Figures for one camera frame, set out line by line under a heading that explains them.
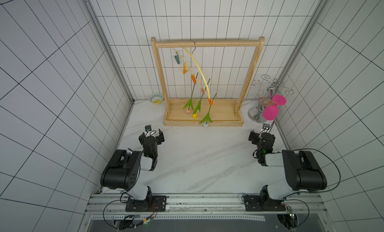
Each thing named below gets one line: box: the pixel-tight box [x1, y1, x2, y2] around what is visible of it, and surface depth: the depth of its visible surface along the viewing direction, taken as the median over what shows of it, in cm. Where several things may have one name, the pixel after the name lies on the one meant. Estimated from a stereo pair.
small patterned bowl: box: [148, 92, 164, 105], surface depth 120 cm
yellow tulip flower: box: [192, 78, 211, 120], surface depth 97 cm
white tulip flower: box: [199, 105, 213, 128], surface depth 97 cm
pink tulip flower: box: [183, 72, 199, 115], surface depth 100 cm
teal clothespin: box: [174, 51, 180, 65], surface depth 94 cm
